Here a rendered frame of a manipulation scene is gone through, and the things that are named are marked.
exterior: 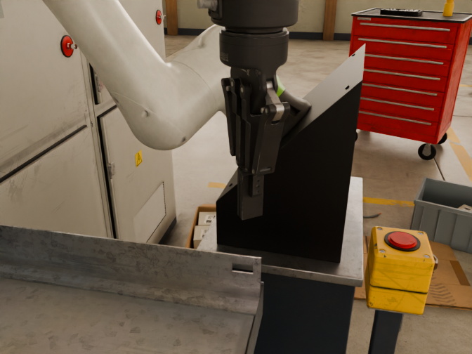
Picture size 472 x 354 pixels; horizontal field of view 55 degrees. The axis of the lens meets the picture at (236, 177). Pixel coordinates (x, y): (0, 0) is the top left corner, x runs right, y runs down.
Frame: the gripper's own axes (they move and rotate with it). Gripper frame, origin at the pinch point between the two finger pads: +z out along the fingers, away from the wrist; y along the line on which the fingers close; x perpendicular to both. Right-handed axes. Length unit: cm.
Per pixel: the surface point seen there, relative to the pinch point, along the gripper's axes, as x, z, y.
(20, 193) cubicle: -30, 27, -66
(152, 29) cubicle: 27, 3, -141
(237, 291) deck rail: -2.3, 14.6, 1.4
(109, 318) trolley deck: -19.3, 15.4, -1.9
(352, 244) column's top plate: 30.1, 25.6, -12.6
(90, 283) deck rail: -20.3, 15.2, -9.7
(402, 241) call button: 21.0, 9.5, 6.9
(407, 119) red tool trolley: 207, 77, -169
